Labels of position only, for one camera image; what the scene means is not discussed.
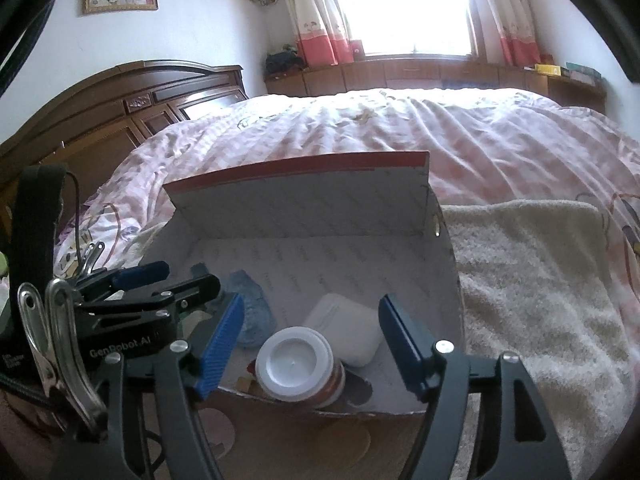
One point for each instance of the red cardboard box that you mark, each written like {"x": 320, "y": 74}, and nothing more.
{"x": 310, "y": 220}

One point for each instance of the pink and white curtain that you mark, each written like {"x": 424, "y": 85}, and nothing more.
{"x": 315, "y": 20}
{"x": 510, "y": 15}

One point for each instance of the steel spring clip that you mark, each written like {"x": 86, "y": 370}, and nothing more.
{"x": 90, "y": 257}
{"x": 65, "y": 340}

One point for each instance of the blue plastic case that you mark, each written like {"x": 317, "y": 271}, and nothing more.
{"x": 250, "y": 310}

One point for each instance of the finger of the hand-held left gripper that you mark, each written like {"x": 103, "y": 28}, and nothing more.
{"x": 195, "y": 287}
{"x": 140, "y": 275}

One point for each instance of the wooden windowsill cabinet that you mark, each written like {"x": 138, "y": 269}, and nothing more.
{"x": 400, "y": 72}

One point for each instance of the small red box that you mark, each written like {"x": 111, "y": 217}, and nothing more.
{"x": 357, "y": 49}

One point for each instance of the bright window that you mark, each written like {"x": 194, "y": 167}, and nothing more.
{"x": 400, "y": 5}

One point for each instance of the dark bag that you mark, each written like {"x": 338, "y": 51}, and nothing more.
{"x": 285, "y": 60}

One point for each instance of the beige fleece blanket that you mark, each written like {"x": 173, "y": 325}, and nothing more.
{"x": 525, "y": 285}

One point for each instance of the teal book stack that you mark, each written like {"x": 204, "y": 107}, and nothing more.
{"x": 582, "y": 74}

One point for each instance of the white plug charger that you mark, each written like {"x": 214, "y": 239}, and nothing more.
{"x": 340, "y": 325}

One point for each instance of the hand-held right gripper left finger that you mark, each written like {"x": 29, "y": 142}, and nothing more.
{"x": 225, "y": 340}

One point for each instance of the yellow book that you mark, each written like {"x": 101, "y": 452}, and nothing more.
{"x": 546, "y": 69}

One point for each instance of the pink printed quilt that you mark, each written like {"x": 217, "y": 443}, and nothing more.
{"x": 400, "y": 130}

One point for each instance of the white bottle with orange label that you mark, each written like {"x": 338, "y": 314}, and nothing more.
{"x": 295, "y": 360}

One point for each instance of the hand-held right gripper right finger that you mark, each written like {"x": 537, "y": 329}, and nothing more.
{"x": 400, "y": 340}

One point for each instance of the dark wooden headboard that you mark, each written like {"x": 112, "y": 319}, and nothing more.
{"x": 100, "y": 115}

